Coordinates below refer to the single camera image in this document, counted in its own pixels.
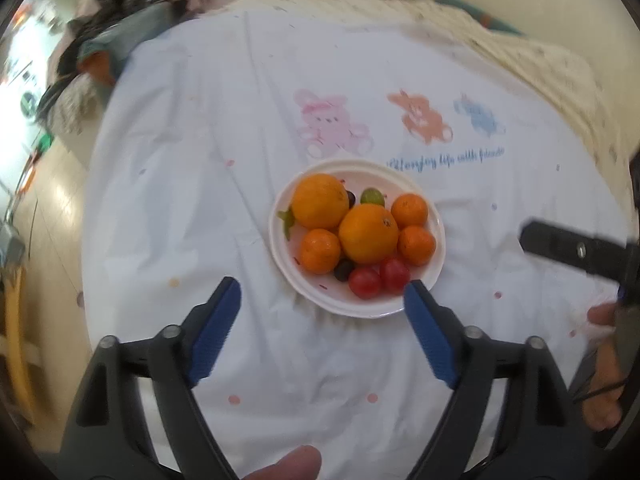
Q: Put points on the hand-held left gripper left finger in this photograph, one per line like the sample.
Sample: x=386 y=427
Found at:
x=217 y=330

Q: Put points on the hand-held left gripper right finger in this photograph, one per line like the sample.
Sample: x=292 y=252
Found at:
x=430 y=330

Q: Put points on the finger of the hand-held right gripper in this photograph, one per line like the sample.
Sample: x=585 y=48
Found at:
x=575 y=250

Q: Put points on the red cherry tomato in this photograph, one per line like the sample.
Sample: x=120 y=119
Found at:
x=395 y=275
x=365 y=282

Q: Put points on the small mandarin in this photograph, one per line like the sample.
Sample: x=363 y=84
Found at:
x=409 y=210
x=416 y=245
x=320 y=251

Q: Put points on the dark grape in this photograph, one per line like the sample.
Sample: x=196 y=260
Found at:
x=344 y=270

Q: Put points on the white plate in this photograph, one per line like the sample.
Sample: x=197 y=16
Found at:
x=320 y=291

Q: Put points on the large orange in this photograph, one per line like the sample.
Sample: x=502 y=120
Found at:
x=320 y=205
x=369 y=234

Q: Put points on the small green fruit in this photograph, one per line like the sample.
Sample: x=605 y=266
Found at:
x=372 y=197

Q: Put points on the person's right hand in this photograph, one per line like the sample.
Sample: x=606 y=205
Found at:
x=602 y=395

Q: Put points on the person's left hand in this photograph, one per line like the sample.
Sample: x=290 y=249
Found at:
x=290 y=465

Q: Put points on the green fruit stem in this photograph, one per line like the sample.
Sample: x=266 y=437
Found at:
x=287 y=221

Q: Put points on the white printed blanket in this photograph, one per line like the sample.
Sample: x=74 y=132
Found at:
x=200 y=160

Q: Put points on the teal cloth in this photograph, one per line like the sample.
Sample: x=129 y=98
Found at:
x=480 y=12

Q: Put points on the pile of dark clothes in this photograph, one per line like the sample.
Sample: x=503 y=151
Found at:
x=125 y=25

